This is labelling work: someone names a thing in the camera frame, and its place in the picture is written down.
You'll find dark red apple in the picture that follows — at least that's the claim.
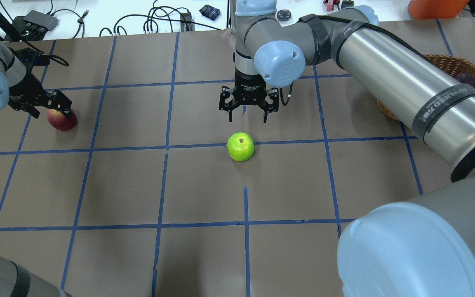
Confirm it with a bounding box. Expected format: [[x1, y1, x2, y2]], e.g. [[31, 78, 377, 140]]
[[453, 73, 475, 88]]

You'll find aluminium frame post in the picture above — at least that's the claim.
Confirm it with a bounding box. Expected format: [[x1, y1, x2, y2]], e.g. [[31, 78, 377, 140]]
[[227, 0, 236, 34]]

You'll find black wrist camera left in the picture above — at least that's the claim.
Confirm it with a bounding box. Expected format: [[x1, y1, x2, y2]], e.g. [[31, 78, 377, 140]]
[[12, 48, 69, 69]]

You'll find red small device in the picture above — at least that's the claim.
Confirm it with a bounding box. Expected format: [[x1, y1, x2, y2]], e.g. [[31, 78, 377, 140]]
[[323, 0, 341, 12]]

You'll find green apple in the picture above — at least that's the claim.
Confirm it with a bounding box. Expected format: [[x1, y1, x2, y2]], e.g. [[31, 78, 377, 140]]
[[226, 132, 254, 162]]

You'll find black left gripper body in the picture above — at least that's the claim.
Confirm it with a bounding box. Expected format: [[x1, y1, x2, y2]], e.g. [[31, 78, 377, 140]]
[[8, 74, 52, 111]]

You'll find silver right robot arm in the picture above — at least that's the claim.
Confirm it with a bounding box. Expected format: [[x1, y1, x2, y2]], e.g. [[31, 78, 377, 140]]
[[217, 61, 475, 297]]

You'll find red yellow apple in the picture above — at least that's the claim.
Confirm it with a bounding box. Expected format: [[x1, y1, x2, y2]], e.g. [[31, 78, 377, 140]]
[[47, 109, 78, 132]]

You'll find dark blue small pouch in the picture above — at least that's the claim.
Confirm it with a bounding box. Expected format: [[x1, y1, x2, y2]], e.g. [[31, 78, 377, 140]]
[[199, 5, 221, 21]]

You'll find dark round mouse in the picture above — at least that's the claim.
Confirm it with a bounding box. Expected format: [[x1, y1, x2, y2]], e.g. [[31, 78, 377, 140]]
[[276, 9, 292, 22]]

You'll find grey usb hub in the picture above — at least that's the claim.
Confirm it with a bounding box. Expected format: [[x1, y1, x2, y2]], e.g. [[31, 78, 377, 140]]
[[12, 10, 60, 41]]

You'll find black monitor stand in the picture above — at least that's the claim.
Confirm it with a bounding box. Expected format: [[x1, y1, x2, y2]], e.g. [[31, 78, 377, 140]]
[[0, 12, 22, 42]]

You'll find wicker basket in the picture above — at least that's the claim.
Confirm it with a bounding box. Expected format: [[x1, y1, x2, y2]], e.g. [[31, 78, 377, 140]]
[[364, 54, 475, 122]]

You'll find orange cylinder container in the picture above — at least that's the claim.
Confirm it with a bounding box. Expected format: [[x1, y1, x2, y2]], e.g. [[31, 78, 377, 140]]
[[407, 0, 469, 19]]

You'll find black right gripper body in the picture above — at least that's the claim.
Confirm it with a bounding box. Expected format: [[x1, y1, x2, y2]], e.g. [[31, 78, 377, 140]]
[[233, 69, 266, 106]]

